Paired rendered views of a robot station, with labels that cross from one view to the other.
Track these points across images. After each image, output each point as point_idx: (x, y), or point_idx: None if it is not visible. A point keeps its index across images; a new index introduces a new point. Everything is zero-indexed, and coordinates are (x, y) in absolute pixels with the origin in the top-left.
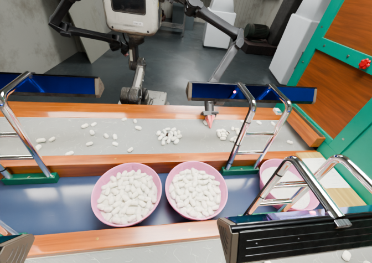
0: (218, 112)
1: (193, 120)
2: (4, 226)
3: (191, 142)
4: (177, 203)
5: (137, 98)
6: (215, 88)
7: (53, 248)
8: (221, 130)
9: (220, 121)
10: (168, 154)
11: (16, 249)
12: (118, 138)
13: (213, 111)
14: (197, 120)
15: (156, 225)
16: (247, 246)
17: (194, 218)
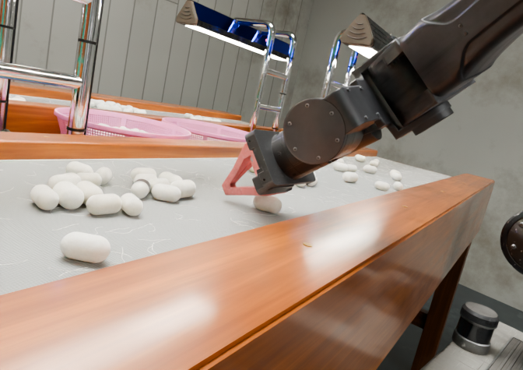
0: (250, 132)
1: (311, 213)
2: (253, 114)
3: (222, 173)
4: (138, 130)
5: (510, 220)
6: None
7: (211, 121)
8: (174, 181)
9: (227, 232)
10: (227, 145)
11: (188, 10)
12: (335, 170)
13: (274, 138)
14: (302, 215)
15: (144, 116)
16: None
17: (100, 110)
